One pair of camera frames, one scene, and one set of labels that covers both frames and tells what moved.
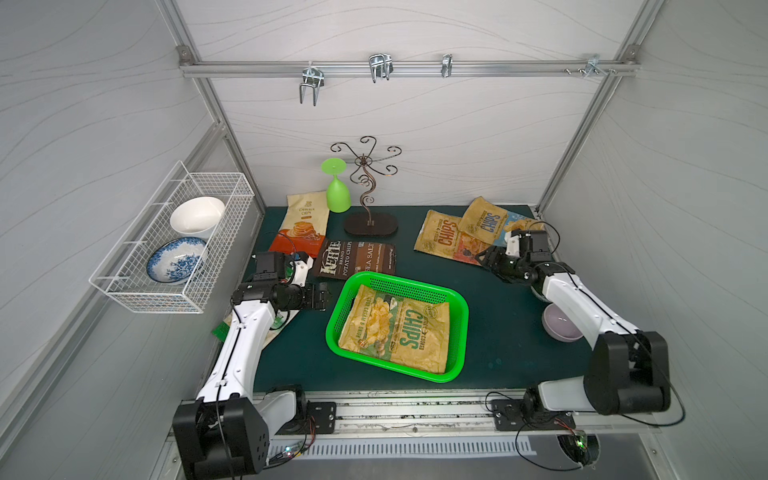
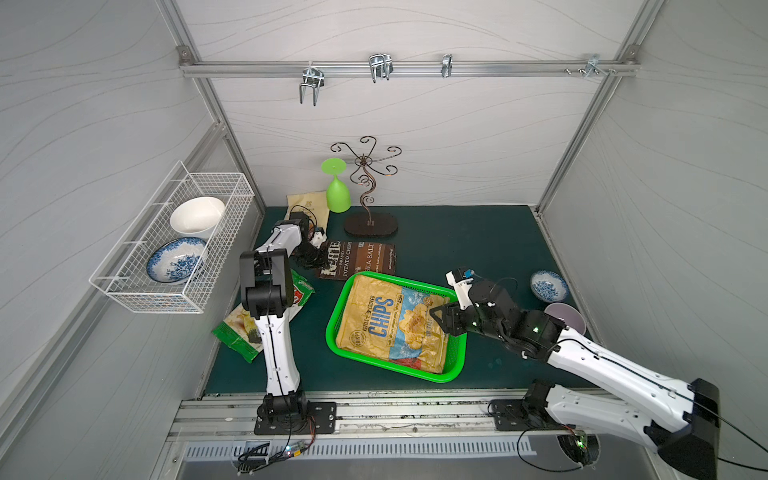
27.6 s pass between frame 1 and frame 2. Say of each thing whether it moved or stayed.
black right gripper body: moved
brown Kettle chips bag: stayed
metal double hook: stayed
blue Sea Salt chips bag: moved
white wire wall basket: stayed
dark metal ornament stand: stayed
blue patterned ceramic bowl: stayed
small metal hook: stayed
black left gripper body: moved
